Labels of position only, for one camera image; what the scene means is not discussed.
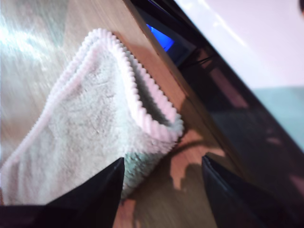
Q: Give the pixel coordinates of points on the dark device with blue light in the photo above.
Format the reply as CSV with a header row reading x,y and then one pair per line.
x,y
164,40

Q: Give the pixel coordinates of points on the white fluffy tea towel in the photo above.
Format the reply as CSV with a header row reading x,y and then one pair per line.
x,y
83,118

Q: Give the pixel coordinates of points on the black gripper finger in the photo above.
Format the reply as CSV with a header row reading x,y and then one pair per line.
x,y
228,202
99,197

